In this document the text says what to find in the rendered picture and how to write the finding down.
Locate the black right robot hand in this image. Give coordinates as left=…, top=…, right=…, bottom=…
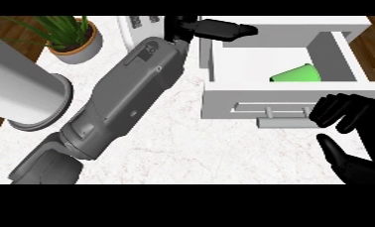
left=306, top=92, right=375, bottom=185

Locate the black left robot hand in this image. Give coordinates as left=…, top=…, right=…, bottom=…
left=163, top=15, right=259, bottom=45

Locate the green cup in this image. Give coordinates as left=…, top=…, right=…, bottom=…
left=268, top=62, right=323, bottom=83

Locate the white open drawer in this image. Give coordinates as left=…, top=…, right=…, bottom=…
left=197, top=15, right=375, bottom=84

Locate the white cabinet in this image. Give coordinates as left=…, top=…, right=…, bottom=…
left=197, top=15, right=373, bottom=49

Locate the white appliance with dark buttons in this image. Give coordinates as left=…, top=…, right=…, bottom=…
left=115, top=15, right=168, bottom=54

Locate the green plant in grey pot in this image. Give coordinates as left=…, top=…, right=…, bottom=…
left=0, top=15, right=104, bottom=65

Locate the white drawer front with handle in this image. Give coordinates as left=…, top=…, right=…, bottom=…
left=200, top=80, right=375, bottom=130

